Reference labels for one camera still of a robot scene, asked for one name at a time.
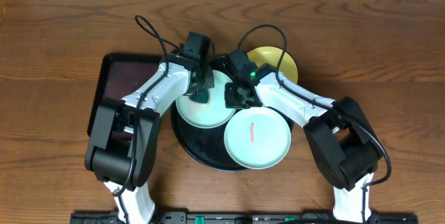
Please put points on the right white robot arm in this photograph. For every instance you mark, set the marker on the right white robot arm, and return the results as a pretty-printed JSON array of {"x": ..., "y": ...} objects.
[{"x": 342, "y": 142}]

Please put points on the yellow plate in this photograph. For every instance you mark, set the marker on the yellow plate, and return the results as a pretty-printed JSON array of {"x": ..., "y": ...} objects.
[{"x": 271, "y": 55}]

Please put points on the green yellow sponge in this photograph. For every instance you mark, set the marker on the green yellow sponge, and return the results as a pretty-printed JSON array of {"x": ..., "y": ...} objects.
[{"x": 201, "y": 97}]

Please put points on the dark rectangular tray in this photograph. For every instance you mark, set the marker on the dark rectangular tray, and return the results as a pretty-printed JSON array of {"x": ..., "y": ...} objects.
[{"x": 120, "y": 75}]

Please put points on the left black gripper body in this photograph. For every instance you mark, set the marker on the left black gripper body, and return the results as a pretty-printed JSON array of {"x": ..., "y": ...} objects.
[{"x": 200, "y": 87}]

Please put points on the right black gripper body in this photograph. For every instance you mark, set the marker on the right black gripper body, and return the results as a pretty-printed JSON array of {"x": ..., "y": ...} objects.
[{"x": 232, "y": 101}]

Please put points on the round black tray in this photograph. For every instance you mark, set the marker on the round black tray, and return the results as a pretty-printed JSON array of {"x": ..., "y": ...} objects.
[{"x": 207, "y": 145}]

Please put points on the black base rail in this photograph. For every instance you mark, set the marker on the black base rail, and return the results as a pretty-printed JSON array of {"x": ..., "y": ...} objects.
[{"x": 177, "y": 217}]

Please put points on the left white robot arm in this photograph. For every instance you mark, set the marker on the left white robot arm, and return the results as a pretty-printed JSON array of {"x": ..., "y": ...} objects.
[{"x": 123, "y": 132}]

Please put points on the light green plate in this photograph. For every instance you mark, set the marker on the light green plate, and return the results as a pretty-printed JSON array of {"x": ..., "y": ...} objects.
[
  {"x": 210, "y": 115},
  {"x": 257, "y": 138}
]

